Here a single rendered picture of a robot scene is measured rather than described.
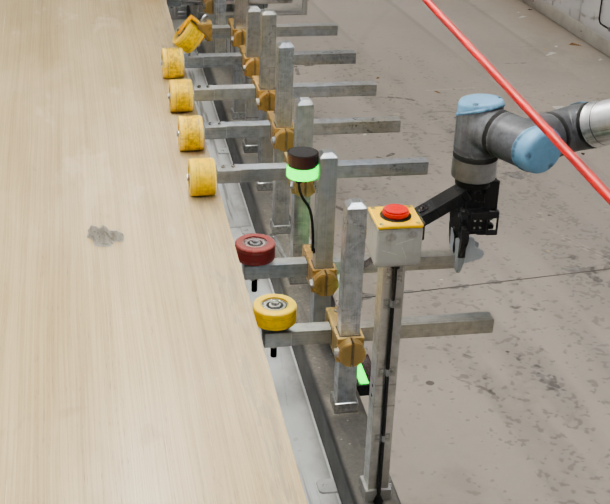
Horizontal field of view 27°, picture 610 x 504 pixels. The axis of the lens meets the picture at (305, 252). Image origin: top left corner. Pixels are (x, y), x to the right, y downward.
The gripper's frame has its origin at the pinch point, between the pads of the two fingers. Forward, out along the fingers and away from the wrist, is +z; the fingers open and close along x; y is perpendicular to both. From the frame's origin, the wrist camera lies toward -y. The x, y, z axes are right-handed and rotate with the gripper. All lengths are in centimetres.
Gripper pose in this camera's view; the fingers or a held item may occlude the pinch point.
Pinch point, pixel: (454, 266)
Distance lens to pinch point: 261.2
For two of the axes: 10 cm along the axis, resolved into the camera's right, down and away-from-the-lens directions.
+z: -0.3, 8.9, 4.6
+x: -1.7, -4.6, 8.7
